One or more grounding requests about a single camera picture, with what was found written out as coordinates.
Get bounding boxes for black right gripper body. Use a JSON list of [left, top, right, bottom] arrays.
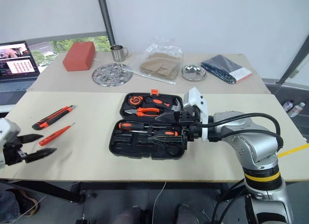
[[178, 110, 203, 143]]

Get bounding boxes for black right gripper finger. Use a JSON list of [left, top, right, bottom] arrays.
[[154, 111, 181, 124], [149, 134, 184, 144]]

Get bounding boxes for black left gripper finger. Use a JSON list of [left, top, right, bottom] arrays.
[[17, 133, 44, 144], [24, 148, 57, 164]]

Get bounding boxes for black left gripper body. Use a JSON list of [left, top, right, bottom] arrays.
[[3, 136, 27, 166]]

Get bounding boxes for black plastic tool case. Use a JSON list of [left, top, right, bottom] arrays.
[[109, 89, 190, 161]]

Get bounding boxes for black orange slim screwdriver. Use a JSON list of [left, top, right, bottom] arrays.
[[126, 129, 180, 137]]

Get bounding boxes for black orange claw hammer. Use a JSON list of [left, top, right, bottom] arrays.
[[144, 97, 182, 112]]

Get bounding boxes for orange tester screwdriver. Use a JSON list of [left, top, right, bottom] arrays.
[[38, 122, 76, 147]]

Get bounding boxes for orange black utility knife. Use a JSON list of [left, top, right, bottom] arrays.
[[31, 104, 76, 131]]

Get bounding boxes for orange black tape measure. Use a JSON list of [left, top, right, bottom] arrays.
[[127, 95, 143, 105]]

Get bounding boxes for black orange thick screwdriver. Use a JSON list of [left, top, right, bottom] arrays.
[[118, 122, 155, 131]]

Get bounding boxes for small steel bowl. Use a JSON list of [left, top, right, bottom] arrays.
[[181, 63, 208, 82]]

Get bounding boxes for blue denim fabric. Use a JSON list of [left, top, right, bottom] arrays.
[[0, 189, 20, 224]]

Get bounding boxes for clear bag with brown paper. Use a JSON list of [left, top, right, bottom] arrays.
[[139, 36, 184, 81]]

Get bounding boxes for dark grey folded packet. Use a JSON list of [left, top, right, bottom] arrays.
[[200, 54, 253, 85]]

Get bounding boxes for round perforated steel plate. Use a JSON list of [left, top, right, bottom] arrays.
[[91, 62, 134, 87]]

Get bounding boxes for open laptop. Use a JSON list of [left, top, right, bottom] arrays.
[[0, 41, 41, 107]]

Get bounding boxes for dark rounded shape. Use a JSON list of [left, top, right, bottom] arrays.
[[175, 204, 199, 224], [112, 205, 143, 224]]

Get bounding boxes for steel mug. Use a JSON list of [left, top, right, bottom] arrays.
[[110, 43, 129, 63]]

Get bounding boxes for red rectangular block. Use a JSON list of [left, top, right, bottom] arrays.
[[62, 41, 96, 72]]

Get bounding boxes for clear plastic bottle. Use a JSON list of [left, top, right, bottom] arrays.
[[282, 100, 295, 113], [288, 102, 306, 118]]

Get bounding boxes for grey ribbed pole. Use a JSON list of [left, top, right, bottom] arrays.
[[96, 0, 117, 45]]

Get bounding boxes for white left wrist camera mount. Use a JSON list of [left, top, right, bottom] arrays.
[[0, 117, 22, 169]]

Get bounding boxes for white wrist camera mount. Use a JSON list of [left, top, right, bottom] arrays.
[[0, 117, 22, 169], [182, 87, 209, 143]]

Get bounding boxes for orange handled pliers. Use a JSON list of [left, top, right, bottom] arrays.
[[125, 106, 161, 118]]

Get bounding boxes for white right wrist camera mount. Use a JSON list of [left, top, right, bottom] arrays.
[[182, 87, 209, 143]]

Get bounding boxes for black table frame leg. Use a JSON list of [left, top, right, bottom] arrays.
[[0, 179, 85, 204]]

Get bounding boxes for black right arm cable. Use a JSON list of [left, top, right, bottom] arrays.
[[198, 112, 283, 153]]

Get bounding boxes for thin white cable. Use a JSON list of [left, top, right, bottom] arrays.
[[151, 181, 168, 224]]

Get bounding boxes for black floor cable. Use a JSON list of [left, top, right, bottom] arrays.
[[211, 178, 247, 224]]

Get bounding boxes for black slanted frame bar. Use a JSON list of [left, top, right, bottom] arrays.
[[279, 32, 309, 85]]

